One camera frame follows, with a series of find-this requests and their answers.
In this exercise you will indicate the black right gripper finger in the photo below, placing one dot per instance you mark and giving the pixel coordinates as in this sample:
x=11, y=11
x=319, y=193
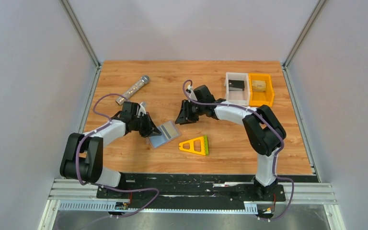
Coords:
x=183, y=114
x=193, y=117

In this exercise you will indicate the white plastic bin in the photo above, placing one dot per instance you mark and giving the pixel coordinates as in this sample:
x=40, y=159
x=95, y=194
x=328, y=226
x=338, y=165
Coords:
x=238, y=97

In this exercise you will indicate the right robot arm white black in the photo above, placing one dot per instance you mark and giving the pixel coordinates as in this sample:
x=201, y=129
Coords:
x=264, y=131

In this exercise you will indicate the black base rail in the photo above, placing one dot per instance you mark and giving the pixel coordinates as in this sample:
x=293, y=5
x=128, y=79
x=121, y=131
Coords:
x=191, y=191

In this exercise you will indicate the left aluminium frame post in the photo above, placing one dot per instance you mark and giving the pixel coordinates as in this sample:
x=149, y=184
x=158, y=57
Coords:
x=80, y=32

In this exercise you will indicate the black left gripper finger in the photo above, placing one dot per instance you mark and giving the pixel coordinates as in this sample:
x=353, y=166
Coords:
x=146, y=131
x=150, y=123

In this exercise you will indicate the green toy brick strip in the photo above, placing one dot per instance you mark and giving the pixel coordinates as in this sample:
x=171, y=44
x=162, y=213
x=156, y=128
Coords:
x=205, y=146

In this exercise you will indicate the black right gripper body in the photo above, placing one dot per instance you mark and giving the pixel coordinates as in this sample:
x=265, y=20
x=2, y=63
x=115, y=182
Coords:
x=189, y=110

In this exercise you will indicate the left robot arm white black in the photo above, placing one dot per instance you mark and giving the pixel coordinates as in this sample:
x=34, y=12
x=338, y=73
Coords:
x=83, y=155

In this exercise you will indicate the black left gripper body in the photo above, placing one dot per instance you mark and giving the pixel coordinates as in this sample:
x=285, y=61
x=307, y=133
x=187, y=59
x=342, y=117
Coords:
x=144, y=125

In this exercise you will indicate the yellow triangular toy block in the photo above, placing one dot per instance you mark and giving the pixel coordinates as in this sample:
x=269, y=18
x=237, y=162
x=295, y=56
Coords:
x=193, y=146

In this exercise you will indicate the yellow plastic bin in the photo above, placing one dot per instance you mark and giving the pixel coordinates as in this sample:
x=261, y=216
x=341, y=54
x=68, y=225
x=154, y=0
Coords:
x=261, y=98

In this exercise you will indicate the aluminium frame post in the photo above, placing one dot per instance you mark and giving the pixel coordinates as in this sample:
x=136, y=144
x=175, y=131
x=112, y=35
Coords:
x=80, y=32
x=320, y=4

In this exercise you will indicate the pink leather card holder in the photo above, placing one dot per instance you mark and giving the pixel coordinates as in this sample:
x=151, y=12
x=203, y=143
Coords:
x=169, y=131

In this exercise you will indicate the silver glitter microphone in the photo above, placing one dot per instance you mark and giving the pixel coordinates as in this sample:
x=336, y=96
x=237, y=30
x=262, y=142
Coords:
x=144, y=79

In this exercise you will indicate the right aluminium frame post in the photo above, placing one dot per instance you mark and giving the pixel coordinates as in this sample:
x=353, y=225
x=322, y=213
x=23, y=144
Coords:
x=320, y=4

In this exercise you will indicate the black card in white bin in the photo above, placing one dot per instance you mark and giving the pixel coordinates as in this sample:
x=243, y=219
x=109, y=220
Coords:
x=236, y=85

